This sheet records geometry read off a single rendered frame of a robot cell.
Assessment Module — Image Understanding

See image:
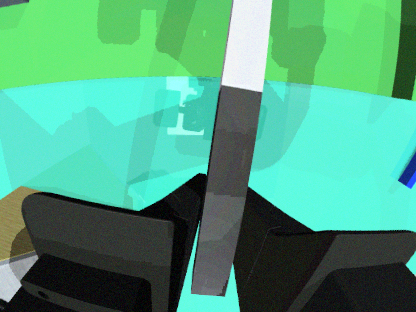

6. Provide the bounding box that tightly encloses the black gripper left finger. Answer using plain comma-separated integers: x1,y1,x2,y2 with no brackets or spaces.
21,172,207,312

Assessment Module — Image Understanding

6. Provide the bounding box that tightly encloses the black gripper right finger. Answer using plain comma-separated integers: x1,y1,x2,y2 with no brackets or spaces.
232,187,416,312

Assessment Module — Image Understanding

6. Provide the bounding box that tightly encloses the green flat mat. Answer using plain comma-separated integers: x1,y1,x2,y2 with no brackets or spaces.
0,0,401,97

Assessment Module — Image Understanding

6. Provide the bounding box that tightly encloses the blue putter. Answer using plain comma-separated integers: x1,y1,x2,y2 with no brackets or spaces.
399,152,416,188

